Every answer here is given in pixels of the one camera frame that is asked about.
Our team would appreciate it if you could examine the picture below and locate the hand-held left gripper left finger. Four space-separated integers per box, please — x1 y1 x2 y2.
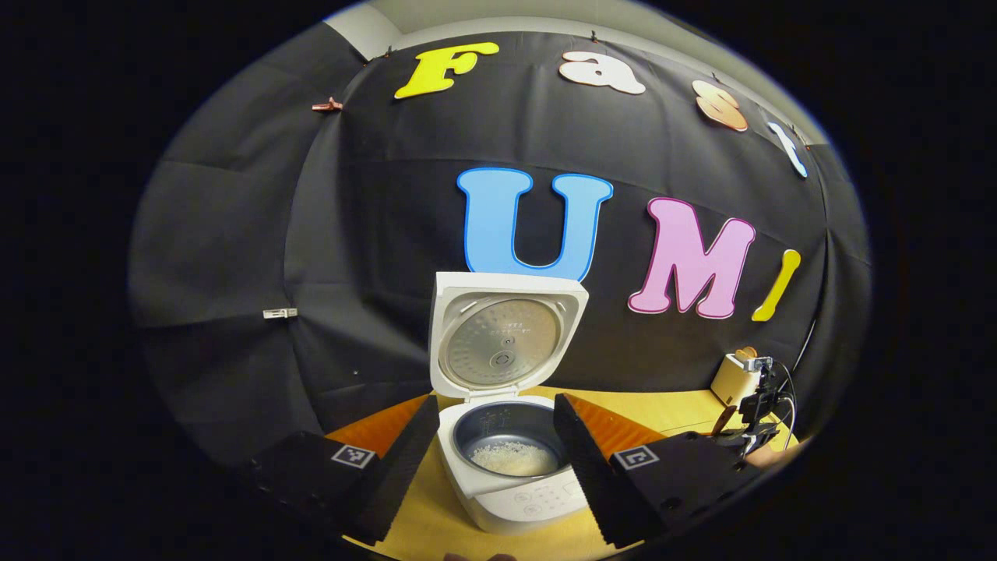
248 393 442 547

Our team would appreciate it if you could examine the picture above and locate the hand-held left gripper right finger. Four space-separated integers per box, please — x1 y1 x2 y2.
552 393 773 549

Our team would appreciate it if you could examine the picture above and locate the white rice cooker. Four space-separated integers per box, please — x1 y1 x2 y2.
428 271 591 536

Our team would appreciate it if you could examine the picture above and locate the white toaster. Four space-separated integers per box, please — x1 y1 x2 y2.
710 352 761 408

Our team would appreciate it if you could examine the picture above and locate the black backdrop cloth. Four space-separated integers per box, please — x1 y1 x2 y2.
129 19 873 468

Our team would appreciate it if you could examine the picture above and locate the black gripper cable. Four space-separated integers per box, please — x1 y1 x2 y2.
776 362 798 439

